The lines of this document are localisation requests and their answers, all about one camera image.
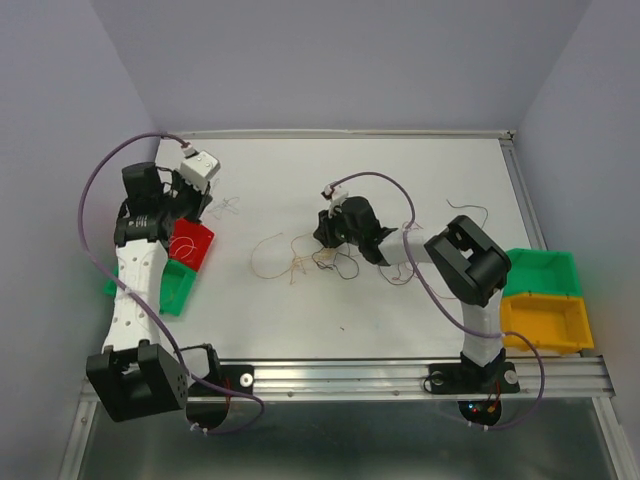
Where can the aluminium table frame rail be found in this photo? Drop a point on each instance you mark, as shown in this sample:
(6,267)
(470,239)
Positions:
(343,381)

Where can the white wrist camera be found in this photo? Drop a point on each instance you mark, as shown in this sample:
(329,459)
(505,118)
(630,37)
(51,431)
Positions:
(198,169)
(335,195)

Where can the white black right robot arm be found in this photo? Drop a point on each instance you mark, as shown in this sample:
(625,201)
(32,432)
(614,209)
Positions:
(470,263)

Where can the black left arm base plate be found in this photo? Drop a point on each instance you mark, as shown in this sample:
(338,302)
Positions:
(207,365)

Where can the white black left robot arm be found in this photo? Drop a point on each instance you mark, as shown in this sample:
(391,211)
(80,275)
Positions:
(134,375)

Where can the red plastic bin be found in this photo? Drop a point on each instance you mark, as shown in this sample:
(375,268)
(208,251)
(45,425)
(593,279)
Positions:
(190,244)

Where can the green plastic bin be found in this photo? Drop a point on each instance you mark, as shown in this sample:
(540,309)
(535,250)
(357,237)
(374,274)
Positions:
(542,272)
(176,285)

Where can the green plastic bin left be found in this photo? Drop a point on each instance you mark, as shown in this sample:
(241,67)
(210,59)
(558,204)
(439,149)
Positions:
(176,285)

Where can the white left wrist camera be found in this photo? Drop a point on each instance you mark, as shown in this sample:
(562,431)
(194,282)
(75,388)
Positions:
(198,169)

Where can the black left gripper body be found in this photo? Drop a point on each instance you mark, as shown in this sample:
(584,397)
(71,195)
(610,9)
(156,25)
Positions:
(184,200)

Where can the green plastic bin right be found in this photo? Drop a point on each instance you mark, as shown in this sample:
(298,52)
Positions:
(542,272)

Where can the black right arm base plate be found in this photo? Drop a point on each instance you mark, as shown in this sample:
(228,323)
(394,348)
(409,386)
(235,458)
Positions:
(450,377)

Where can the yellow plastic bin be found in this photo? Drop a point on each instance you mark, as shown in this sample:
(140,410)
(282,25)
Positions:
(552,323)

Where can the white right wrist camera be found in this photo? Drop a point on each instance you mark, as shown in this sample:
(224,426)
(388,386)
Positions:
(335,195)

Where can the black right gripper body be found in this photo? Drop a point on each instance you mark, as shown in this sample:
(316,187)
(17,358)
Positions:
(335,230)

